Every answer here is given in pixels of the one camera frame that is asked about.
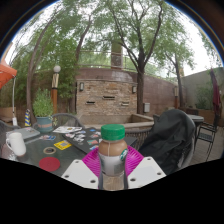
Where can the black jacket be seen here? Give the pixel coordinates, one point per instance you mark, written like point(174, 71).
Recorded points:
point(170, 140)

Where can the blue yellow striped cone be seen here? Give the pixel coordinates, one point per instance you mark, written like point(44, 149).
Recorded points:
point(27, 119)

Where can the black laptop with stickers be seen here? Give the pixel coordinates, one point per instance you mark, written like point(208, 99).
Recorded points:
point(83, 141)

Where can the grey electrical wall box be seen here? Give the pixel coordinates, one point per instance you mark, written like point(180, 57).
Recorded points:
point(146, 107)

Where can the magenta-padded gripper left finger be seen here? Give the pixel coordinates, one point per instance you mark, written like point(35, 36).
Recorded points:
point(78, 173)

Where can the grey laptop with stickers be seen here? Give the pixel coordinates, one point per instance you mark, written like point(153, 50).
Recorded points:
point(25, 133)

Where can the green-capped brown drink bottle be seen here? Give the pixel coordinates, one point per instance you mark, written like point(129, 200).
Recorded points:
point(112, 153)

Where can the black metal chair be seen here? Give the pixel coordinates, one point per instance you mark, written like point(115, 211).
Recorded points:
point(208, 133)

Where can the white ceramic mug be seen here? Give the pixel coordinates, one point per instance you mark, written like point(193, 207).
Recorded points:
point(15, 144)

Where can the white printed paper sheet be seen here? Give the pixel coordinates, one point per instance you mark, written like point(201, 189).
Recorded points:
point(66, 129)

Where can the flat round red coaster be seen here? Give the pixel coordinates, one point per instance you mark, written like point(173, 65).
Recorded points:
point(49, 164)

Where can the green plant in teal pot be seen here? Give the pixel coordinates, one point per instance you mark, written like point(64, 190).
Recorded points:
point(43, 106)

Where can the closed maroon umbrella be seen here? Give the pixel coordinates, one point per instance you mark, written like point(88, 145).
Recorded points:
point(216, 93)

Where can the dark wall lamp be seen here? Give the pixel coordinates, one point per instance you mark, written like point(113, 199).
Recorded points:
point(81, 86)
point(134, 89)

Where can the orange canopy with white pole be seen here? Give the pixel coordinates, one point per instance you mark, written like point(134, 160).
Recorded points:
point(6, 74)

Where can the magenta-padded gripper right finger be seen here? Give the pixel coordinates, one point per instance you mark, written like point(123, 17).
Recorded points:
point(146, 171)

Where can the yellow card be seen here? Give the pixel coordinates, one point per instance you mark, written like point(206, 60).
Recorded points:
point(62, 145)

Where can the globe lamp post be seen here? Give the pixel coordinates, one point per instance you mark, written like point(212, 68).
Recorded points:
point(55, 86)

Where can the grey wicker chair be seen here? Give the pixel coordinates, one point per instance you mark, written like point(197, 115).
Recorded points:
point(6, 126)
point(136, 135)
point(66, 119)

